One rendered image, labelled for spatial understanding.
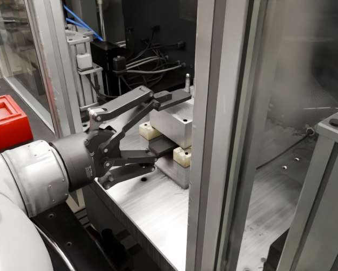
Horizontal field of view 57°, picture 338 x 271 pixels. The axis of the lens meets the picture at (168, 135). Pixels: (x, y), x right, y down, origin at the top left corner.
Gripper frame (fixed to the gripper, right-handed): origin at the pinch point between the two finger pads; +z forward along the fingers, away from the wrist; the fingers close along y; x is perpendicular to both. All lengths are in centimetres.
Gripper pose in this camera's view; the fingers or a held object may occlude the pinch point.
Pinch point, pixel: (173, 121)
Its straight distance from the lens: 53.1
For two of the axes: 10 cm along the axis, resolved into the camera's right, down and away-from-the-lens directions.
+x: -6.2, -4.4, 6.4
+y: 0.1, -8.3, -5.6
